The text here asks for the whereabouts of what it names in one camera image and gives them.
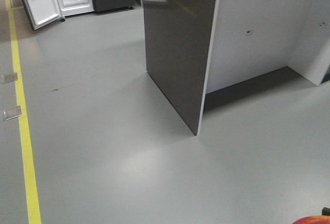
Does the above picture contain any grey kitchen island cabinet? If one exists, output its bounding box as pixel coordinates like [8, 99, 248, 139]
[142, 0, 329, 134]

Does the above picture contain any red yellow apple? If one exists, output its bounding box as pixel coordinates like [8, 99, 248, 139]
[293, 215, 330, 224]

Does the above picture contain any yellow floor tape line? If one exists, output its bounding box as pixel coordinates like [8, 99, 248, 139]
[5, 0, 42, 223]

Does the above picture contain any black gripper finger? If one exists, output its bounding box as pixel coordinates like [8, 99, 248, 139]
[321, 207, 330, 216]

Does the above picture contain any metal floor socket cover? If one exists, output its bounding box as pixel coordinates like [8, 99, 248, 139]
[1, 72, 18, 84]
[3, 106, 22, 121]

